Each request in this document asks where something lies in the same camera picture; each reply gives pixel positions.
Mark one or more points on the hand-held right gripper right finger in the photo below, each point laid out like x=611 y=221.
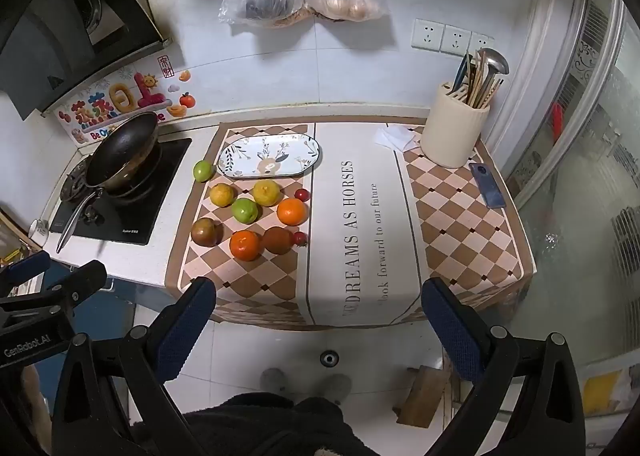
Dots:
x=450 y=331

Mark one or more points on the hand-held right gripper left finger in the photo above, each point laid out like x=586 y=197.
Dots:
x=187 y=323

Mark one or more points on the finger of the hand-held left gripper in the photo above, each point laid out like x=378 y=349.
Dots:
x=22 y=266
x=75 y=286

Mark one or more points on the reddish brown apple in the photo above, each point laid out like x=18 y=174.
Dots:
x=206 y=231

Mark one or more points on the orange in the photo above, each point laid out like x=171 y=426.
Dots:
x=292 y=211
x=245 y=245

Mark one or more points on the dark orange persimmon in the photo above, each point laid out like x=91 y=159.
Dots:
x=277 y=239

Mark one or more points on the large green lime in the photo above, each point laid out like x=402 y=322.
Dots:
x=244 y=210

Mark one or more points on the yellow lemon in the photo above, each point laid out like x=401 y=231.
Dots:
x=266 y=192
x=222 y=194

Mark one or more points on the red cherry tomato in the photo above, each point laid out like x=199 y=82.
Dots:
x=302 y=194
x=299 y=237

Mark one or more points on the small green lime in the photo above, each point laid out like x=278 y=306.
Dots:
x=203 y=170

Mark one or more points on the oval floral plate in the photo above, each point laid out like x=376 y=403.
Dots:
x=270 y=156

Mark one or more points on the person's left forearm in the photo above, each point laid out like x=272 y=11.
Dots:
x=37 y=406

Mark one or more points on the small white cup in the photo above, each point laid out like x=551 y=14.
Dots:
x=39 y=228

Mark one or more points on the blue cabinet front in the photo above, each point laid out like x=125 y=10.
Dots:
x=117 y=293

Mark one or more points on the wooden stool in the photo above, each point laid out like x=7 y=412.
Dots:
x=422 y=398

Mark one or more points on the grey slipper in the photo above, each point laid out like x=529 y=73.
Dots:
x=336 y=388
x=274 y=380

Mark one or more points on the checkered printed table mat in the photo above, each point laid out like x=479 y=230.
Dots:
x=360 y=246

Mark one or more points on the round floor drain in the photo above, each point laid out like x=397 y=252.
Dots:
x=329 y=358

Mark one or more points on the person's dark fleece clothing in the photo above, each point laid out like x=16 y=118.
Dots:
x=270 y=428

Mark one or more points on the black frying pan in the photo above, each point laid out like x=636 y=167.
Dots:
x=125 y=146

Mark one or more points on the blue smartphone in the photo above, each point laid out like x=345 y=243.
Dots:
x=487 y=184

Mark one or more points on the glass sliding door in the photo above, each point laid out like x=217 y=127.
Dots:
x=575 y=236

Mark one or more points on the yellow object behind glass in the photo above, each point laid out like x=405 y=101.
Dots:
x=602 y=391

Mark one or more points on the white tissue paper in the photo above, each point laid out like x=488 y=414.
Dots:
x=396 y=137

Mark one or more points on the red object behind glass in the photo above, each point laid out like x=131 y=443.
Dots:
x=556 y=122

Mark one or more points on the black range hood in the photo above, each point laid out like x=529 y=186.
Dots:
x=55 y=26

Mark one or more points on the bundle of chopsticks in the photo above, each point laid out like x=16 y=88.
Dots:
x=479 y=79

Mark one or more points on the metal ladle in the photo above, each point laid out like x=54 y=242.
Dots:
x=496 y=64

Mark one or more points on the colourful festive wall sticker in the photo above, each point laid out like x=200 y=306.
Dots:
x=115 y=104

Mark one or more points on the gold ingot wall sticker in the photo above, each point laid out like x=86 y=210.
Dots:
x=176 y=112

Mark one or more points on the persimmon wall sticker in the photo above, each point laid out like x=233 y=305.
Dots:
x=187 y=100

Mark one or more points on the red square wall sticker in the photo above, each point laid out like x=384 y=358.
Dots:
x=164 y=63

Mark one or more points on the white wall outlet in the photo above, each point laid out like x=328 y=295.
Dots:
x=456 y=40
x=482 y=42
x=427 y=35

